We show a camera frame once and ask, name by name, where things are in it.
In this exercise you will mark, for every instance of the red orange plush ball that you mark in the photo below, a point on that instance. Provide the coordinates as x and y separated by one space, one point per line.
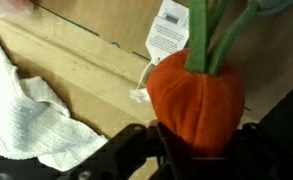
202 110

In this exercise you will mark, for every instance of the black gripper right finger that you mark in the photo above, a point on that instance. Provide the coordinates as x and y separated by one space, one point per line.
264 150

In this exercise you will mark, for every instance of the white red cloth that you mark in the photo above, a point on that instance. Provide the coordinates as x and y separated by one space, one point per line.
15 7

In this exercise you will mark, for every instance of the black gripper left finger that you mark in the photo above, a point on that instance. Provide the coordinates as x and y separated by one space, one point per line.
175 160

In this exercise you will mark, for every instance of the white cloth towel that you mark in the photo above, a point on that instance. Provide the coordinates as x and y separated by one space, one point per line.
35 123

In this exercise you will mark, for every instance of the large cardboard box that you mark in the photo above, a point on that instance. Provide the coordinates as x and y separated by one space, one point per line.
60 68

